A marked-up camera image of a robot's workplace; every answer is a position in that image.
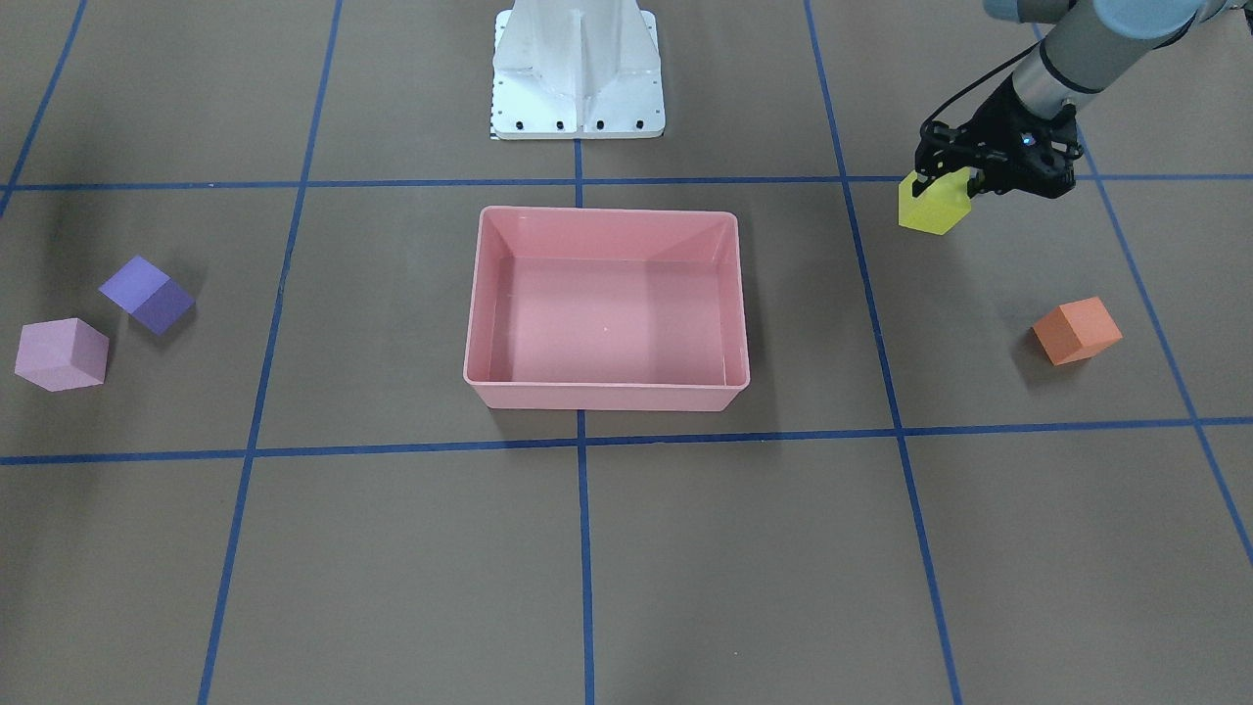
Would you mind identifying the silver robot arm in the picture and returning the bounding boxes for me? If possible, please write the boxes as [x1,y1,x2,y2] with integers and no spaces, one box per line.
[905,1,1250,198]

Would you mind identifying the purple foam block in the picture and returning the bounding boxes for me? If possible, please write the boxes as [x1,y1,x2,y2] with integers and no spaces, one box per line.
[98,255,194,336]

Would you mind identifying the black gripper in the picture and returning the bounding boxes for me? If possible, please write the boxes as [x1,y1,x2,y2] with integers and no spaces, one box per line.
[911,76,1084,200]

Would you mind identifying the white pedestal column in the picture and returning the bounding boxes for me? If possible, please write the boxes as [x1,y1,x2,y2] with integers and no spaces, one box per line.
[489,1,667,140]

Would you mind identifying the black camera cable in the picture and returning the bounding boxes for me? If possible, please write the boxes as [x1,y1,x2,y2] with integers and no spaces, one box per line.
[920,45,1042,128]

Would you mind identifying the yellow foam block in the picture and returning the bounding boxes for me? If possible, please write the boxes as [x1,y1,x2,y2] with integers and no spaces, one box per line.
[897,167,974,235]

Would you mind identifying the orange foam block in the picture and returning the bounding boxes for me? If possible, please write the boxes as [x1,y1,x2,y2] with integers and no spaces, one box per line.
[1031,298,1124,366]

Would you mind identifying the pink plastic bin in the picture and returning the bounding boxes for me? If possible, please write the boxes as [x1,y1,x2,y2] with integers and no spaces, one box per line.
[462,207,751,412]

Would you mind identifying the pink foam block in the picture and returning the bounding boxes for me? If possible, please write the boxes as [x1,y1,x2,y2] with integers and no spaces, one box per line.
[14,318,112,392]

